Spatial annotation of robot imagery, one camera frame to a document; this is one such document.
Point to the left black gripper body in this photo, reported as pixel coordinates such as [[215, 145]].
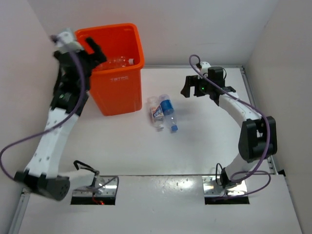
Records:
[[88, 64]]

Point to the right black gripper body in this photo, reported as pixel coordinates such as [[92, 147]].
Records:
[[204, 87]]

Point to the clear unlabelled bottle white cap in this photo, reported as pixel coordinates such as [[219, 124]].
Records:
[[114, 63]]

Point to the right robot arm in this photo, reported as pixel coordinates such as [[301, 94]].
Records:
[[258, 137]]

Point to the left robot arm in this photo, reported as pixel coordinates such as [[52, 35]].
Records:
[[70, 94]]

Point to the orange plastic bin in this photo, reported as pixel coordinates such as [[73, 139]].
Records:
[[117, 91]]

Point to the clear bottle blue label blue cap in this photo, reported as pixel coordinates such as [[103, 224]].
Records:
[[168, 112]]

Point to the clear bottle orange blue label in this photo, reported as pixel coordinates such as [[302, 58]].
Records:
[[156, 113]]

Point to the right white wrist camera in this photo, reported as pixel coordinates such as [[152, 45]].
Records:
[[203, 67]]

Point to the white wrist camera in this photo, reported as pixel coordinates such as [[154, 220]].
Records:
[[203, 67], [66, 41]]

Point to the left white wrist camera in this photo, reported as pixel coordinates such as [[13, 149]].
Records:
[[66, 41]]

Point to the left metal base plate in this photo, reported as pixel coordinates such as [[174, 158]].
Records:
[[104, 186]]

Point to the metal base plate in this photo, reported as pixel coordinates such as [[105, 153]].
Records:
[[104, 186], [212, 189]]

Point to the right aluminium frame rail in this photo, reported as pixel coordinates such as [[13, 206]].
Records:
[[271, 160]]

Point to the aluminium frame rail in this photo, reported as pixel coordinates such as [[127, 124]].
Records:
[[271, 160], [20, 212]]

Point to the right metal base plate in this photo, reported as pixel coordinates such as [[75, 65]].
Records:
[[212, 189]]

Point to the left aluminium frame rail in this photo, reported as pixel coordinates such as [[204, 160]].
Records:
[[20, 212]]

